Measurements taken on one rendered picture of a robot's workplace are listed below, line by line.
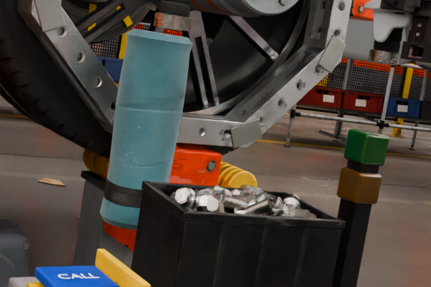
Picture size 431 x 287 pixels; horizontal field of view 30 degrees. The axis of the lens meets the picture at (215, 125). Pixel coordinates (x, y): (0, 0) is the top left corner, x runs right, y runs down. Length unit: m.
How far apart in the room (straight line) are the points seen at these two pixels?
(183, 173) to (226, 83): 0.26
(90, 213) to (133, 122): 0.39
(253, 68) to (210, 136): 0.22
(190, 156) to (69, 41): 0.26
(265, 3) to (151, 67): 0.18
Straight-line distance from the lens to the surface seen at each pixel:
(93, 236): 1.39
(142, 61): 1.04
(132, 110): 1.04
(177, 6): 0.93
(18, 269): 1.27
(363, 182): 1.02
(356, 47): 1.99
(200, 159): 1.23
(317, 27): 1.38
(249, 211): 0.91
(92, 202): 1.40
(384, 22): 1.11
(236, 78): 1.42
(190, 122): 1.22
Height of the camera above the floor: 0.75
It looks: 7 degrees down
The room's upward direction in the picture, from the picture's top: 9 degrees clockwise
